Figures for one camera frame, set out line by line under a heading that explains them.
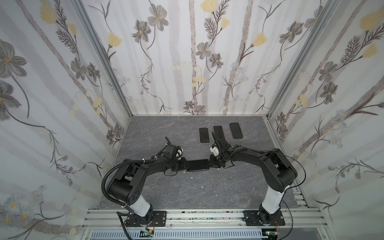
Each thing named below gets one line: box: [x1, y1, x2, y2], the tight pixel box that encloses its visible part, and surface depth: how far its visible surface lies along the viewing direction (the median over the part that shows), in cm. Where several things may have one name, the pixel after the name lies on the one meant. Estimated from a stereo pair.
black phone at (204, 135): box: [198, 127, 210, 144], surface depth 113 cm
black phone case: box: [229, 122, 243, 139], surface depth 114 cm
